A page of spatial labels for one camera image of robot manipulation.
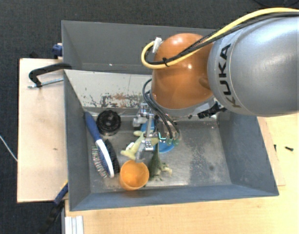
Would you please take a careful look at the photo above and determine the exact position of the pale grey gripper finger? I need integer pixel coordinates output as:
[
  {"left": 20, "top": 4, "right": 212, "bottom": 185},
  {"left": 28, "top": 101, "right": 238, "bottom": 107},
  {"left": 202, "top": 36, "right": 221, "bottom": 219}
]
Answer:
[{"left": 135, "top": 140, "right": 155, "bottom": 163}]

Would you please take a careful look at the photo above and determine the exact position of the pale yellow toy lizard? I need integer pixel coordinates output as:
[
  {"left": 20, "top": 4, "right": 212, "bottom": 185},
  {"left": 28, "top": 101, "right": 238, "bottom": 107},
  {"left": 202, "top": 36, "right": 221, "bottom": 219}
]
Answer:
[{"left": 120, "top": 130, "right": 160, "bottom": 161}]

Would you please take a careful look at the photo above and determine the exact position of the green toy dinosaur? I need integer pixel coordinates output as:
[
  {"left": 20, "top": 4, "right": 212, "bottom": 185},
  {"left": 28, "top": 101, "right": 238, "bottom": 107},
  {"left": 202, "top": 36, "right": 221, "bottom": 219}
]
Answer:
[{"left": 148, "top": 147, "right": 173, "bottom": 181}]

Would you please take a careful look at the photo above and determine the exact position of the blue plastic cup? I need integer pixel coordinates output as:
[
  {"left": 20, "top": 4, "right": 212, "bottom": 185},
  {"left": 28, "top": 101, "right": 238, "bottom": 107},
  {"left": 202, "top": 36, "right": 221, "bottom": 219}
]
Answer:
[{"left": 139, "top": 120, "right": 176, "bottom": 154}]

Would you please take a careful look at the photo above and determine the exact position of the orange plastic cup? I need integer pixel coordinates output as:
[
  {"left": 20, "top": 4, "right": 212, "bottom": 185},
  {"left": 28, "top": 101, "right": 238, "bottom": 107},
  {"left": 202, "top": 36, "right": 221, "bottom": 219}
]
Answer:
[{"left": 119, "top": 159, "right": 150, "bottom": 191}]

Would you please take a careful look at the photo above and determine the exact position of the black oval brush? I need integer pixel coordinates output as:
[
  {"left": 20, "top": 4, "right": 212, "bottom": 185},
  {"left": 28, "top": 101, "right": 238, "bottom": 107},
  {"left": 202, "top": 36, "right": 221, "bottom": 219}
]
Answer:
[{"left": 104, "top": 138, "right": 121, "bottom": 174}]

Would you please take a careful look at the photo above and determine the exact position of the black ribbed round lid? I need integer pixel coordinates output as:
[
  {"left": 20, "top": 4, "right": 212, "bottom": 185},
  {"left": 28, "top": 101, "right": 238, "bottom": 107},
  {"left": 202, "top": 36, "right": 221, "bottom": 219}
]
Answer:
[{"left": 96, "top": 109, "right": 122, "bottom": 137}]

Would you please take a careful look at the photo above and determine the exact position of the blue and white hairbrush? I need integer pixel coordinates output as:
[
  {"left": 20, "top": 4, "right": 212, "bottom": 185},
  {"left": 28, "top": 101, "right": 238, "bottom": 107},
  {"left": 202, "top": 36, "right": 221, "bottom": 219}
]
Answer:
[{"left": 84, "top": 111, "right": 115, "bottom": 179}]

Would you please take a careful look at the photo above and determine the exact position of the grey metal bin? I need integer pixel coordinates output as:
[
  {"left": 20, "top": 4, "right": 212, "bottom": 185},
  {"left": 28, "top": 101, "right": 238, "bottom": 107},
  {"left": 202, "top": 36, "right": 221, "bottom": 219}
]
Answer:
[{"left": 61, "top": 20, "right": 280, "bottom": 212}]

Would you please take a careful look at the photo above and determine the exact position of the pale wood flat board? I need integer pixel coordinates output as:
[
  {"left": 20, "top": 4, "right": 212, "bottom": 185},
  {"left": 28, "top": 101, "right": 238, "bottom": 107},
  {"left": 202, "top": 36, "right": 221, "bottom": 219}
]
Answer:
[{"left": 17, "top": 58, "right": 69, "bottom": 203}]

